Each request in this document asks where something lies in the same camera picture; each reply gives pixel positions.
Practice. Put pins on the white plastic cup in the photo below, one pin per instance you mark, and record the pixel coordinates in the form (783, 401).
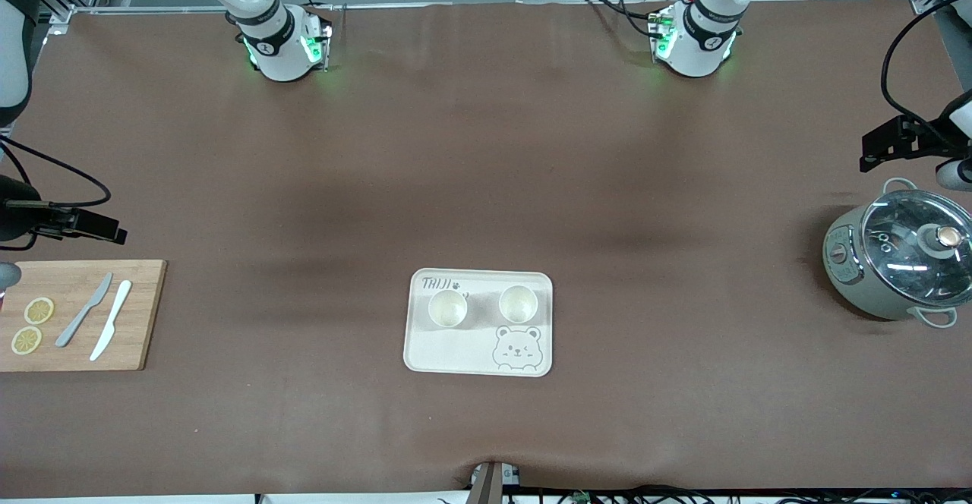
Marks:
(447, 308)
(519, 303)

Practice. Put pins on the glass pot lid with knob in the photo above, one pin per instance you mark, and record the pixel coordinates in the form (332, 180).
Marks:
(896, 261)

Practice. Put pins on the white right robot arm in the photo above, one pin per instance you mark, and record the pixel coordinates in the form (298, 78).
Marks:
(277, 48)

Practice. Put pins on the yellow lemon slice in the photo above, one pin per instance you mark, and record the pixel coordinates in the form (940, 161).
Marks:
(39, 310)
(26, 340)

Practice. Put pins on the metal table edge bracket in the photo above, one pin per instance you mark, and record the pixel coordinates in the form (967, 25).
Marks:
(492, 485)

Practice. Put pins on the grey plastic knife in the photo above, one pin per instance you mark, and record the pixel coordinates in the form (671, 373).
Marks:
(83, 310)

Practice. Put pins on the wooden cutting board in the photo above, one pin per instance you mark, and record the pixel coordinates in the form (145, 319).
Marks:
(76, 276)

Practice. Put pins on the sage green electric pot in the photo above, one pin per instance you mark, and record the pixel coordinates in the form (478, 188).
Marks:
(850, 285)

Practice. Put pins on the white plastic knife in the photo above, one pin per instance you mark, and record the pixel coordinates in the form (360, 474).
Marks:
(112, 318)

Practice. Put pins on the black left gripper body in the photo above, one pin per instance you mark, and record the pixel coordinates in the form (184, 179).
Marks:
(932, 133)

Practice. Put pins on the white tray with bear print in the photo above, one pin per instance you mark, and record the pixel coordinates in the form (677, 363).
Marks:
(456, 356)

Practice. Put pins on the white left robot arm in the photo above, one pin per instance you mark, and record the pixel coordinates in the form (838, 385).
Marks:
(702, 41)

